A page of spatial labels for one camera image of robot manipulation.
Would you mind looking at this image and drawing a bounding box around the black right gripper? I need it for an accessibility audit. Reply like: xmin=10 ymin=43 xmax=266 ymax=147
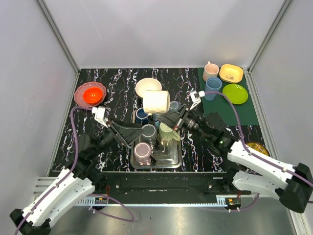
xmin=156 ymin=103 xmax=211 ymax=141

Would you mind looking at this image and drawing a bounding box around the light green mug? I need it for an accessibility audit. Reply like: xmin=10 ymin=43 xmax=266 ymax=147
xmin=159 ymin=123 xmax=180 ymax=141

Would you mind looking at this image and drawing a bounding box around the dark grey mug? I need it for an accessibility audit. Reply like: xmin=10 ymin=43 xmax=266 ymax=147
xmin=140 ymin=124 xmax=157 ymax=143

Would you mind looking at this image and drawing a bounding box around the pink purple mug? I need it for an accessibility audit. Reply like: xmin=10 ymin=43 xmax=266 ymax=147
xmin=134 ymin=142 xmax=157 ymax=165

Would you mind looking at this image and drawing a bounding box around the cream white mug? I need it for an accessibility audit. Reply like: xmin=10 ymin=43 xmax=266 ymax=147
xmin=142 ymin=91 xmax=170 ymax=114

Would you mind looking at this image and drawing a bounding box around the light blue mug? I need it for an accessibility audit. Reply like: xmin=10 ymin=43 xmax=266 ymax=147
xmin=151 ymin=114 xmax=161 ymax=129

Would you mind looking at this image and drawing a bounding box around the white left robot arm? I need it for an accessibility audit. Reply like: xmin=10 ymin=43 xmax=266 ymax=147
xmin=10 ymin=119 xmax=142 ymax=235

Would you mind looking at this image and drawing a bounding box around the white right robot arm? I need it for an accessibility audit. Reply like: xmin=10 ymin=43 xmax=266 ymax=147
xmin=156 ymin=106 xmax=313 ymax=213

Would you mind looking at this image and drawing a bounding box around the dark blue mug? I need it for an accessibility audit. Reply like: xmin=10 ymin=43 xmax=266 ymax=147
xmin=135 ymin=108 xmax=149 ymax=125

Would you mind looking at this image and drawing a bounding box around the small grey blue cup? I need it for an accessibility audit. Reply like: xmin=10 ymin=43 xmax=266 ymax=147
xmin=168 ymin=101 xmax=182 ymax=113

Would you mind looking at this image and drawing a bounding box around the metal tray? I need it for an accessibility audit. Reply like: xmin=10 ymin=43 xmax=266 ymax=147
xmin=130 ymin=109 xmax=183 ymax=169

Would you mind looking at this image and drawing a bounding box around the white bowl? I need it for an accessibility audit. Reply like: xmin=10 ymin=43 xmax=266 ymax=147
xmin=135 ymin=78 xmax=162 ymax=98

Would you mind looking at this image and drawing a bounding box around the orange bowl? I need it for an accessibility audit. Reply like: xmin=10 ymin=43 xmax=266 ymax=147
xmin=83 ymin=87 xmax=103 ymax=104

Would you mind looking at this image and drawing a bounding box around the blue plastic tumbler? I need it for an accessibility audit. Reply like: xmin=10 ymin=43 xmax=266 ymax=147
xmin=204 ymin=77 xmax=222 ymax=101

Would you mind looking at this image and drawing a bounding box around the pink plate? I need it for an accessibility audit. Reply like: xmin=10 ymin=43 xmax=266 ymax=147
xmin=74 ymin=82 xmax=107 ymax=108

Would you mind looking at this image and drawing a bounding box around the lime green plate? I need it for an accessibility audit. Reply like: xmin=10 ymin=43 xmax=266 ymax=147
xmin=223 ymin=84 xmax=248 ymax=105

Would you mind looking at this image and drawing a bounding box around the yellow square bowl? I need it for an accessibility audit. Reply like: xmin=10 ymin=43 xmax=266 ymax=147
xmin=219 ymin=64 xmax=244 ymax=84

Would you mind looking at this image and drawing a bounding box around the yellow patterned dish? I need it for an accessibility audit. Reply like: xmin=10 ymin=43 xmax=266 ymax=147
xmin=246 ymin=142 xmax=270 ymax=156

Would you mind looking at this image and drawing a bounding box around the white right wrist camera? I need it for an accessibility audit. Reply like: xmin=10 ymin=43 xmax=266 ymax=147
xmin=190 ymin=91 xmax=205 ymax=110

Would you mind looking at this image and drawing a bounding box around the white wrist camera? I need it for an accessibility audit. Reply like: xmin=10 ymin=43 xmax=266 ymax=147
xmin=190 ymin=91 xmax=205 ymax=110
xmin=91 ymin=106 xmax=106 ymax=125

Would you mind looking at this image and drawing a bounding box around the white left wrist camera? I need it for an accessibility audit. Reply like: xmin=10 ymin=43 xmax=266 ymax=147
xmin=91 ymin=106 xmax=106 ymax=125

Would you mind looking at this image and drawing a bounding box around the pink cup with handle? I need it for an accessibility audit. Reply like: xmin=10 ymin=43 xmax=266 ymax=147
xmin=202 ymin=61 xmax=220 ymax=81

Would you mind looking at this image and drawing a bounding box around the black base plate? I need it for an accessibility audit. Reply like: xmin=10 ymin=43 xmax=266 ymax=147
xmin=96 ymin=172 xmax=238 ymax=204

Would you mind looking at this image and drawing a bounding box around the purple cable on floor left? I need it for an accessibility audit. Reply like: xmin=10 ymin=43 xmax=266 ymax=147
xmin=88 ymin=193 xmax=135 ymax=222

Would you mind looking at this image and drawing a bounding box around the purple cable on floor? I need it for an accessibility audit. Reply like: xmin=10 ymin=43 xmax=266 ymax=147
xmin=88 ymin=193 xmax=135 ymax=222
xmin=202 ymin=193 xmax=260 ymax=213

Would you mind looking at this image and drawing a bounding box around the purple cable on floor right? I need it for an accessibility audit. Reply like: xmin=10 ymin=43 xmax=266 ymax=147
xmin=202 ymin=193 xmax=260 ymax=213

